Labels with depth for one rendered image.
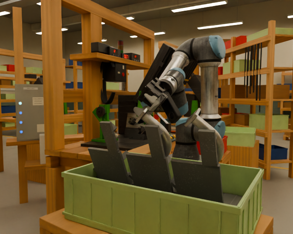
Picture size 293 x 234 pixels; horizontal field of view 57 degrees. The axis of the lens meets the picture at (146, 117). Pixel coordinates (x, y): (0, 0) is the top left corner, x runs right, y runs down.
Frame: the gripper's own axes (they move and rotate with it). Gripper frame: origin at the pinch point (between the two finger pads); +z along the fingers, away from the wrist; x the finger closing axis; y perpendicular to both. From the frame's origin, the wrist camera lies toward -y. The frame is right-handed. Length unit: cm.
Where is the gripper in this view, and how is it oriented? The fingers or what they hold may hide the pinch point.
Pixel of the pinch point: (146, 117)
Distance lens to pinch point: 87.8
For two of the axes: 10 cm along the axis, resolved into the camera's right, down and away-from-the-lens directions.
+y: -7.6, -6.5, 0.2
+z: -4.2, 4.7, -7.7
